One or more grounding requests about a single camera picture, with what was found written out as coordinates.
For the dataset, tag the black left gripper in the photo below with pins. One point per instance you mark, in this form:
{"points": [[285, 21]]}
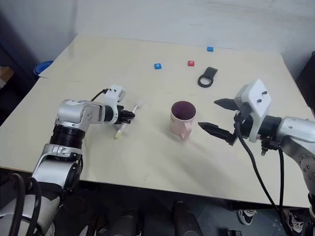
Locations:
{"points": [[121, 115]]}

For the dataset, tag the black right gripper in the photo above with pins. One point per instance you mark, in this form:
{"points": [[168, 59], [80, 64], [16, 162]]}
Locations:
{"points": [[244, 120]]}

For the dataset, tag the white toothbrush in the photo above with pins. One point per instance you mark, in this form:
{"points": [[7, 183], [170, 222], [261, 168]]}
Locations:
{"points": [[122, 129]]}

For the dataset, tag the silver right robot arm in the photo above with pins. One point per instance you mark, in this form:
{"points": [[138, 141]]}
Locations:
{"points": [[295, 130]]}

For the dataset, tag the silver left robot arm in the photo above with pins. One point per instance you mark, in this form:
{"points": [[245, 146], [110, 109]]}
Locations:
{"points": [[71, 110]]}

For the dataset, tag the pink mug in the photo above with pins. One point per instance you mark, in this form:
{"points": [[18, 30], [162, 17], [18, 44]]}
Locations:
{"points": [[177, 126]]}

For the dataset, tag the blue cube with white mark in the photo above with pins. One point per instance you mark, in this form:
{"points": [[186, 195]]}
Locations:
{"points": [[157, 66]]}

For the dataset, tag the red cube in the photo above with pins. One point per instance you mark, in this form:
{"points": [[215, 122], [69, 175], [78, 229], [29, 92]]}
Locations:
{"points": [[191, 63]]}

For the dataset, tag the plain blue cube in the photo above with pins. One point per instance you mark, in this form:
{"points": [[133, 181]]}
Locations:
{"points": [[210, 49]]}

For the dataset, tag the blue plastic bucket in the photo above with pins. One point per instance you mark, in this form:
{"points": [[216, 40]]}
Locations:
{"points": [[41, 68]]}

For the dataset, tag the black and white sneaker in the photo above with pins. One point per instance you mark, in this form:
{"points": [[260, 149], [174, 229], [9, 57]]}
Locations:
{"points": [[296, 222], [246, 216]]}

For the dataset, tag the dark rounded shape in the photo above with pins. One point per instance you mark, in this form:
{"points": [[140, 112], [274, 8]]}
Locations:
{"points": [[126, 222], [184, 217]]}

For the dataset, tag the brown cardboard box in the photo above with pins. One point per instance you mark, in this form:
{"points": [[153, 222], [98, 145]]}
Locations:
{"points": [[5, 72]]}

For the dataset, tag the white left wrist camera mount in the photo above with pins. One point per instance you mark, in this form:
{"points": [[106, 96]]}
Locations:
{"points": [[114, 94]]}

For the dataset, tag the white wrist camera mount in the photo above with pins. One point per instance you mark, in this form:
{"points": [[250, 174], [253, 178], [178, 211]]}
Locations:
{"points": [[114, 94], [258, 98]]}

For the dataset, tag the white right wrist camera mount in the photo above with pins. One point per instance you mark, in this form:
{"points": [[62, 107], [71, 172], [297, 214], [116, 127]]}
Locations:
{"points": [[258, 98]]}

